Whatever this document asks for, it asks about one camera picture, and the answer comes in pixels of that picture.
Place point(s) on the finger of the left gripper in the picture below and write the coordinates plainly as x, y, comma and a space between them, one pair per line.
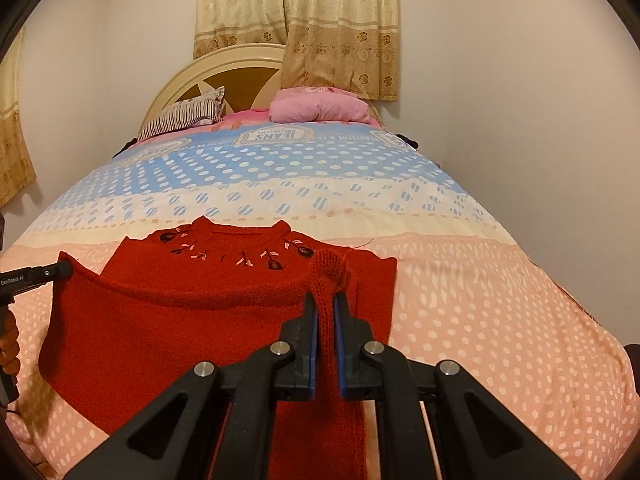
22, 280

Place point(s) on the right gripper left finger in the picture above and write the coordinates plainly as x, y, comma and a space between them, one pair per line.
214, 422

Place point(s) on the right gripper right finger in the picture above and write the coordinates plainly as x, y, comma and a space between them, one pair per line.
435, 421

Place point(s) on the red knitted sweater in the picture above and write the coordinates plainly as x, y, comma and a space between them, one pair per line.
207, 292

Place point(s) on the person left hand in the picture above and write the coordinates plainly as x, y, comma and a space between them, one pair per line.
9, 342

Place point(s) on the beige side window curtain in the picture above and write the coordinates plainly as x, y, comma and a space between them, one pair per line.
16, 170

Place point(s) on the polka dot bed quilt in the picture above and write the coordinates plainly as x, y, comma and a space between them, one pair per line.
464, 289

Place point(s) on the dark wooden footboard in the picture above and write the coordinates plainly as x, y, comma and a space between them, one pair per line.
633, 353

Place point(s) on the striped pillow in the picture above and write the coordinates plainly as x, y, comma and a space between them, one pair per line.
200, 111

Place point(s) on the pink bed sheet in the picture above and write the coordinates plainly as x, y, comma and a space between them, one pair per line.
245, 117

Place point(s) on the cream wooden headboard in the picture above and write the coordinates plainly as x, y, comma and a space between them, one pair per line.
251, 73

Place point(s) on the pink pillow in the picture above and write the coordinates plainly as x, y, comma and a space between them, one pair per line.
318, 104

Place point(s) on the left beige curtain panel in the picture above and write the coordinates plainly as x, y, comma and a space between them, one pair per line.
226, 23

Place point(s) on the beige curtain panel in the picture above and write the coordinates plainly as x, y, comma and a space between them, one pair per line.
353, 45
226, 23

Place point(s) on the right beige curtain panel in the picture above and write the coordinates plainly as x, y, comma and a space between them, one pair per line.
353, 45

